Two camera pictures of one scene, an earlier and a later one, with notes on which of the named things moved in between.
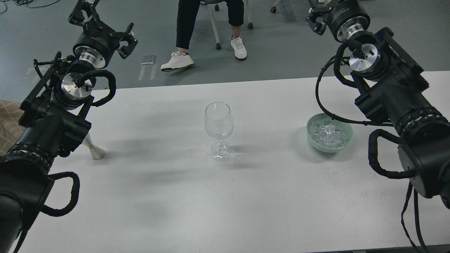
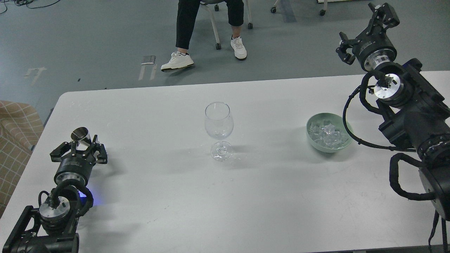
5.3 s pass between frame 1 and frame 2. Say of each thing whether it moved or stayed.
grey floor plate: stayed
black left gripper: moved
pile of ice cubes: stayed
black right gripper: moved
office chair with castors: stayed
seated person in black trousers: stayed
